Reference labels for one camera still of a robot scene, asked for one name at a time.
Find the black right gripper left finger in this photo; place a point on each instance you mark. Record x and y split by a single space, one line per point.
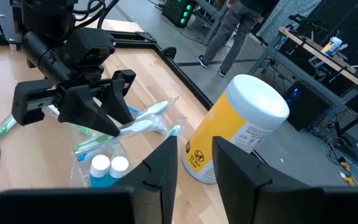
157 186

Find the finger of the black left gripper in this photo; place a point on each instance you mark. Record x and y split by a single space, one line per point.
85 112
120 99

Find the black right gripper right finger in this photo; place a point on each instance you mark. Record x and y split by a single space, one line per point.
241 186

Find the blue toothbrush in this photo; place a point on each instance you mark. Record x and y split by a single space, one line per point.
141 126
174 130

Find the teal mouthwash bottle white cap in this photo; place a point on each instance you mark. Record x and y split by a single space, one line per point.
99 169
119 166

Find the yellow wipes canister white lid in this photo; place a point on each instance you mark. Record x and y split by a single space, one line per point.
228 124

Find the black computer tower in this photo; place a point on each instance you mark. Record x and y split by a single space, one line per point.
306 104

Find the yellow power plug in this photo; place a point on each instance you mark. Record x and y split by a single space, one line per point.
346 174

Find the black computer green lights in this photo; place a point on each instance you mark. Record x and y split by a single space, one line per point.
179 11

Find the person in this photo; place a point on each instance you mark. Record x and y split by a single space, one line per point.
228 31

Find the wooden workbench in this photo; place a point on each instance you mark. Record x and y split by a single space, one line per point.
322 53

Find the small yellow wipes canister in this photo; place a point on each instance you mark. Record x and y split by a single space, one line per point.
332 45

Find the grey fabric cover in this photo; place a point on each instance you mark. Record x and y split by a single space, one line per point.
284 15

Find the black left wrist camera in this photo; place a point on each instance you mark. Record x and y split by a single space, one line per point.
89 49

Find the black aluminium table frame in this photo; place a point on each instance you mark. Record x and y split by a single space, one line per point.
183 76

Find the black frame clamp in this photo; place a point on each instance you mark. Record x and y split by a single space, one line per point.
168 51

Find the grey metal mounting bracket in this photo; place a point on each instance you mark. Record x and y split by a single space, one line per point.
5 18

